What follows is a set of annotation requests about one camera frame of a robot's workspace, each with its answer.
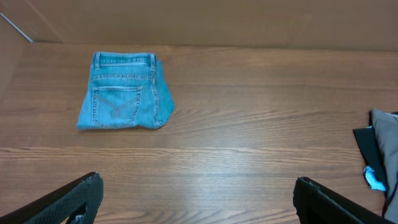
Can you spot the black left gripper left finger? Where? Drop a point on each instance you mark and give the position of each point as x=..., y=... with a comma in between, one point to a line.
x=76, y=202

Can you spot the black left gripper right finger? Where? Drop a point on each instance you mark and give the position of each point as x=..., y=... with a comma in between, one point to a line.
x=317, y=204

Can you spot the light blue denim jeans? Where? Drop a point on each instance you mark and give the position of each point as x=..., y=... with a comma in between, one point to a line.
x=125, y=91

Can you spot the small light blue cloth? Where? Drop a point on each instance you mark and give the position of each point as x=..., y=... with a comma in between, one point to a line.
x=372, y=181

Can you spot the black garment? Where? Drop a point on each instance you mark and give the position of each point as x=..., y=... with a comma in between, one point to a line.
x=368, y=146

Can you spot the grey garment pile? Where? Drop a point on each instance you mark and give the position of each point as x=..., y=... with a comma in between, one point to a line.
x=385, y=126

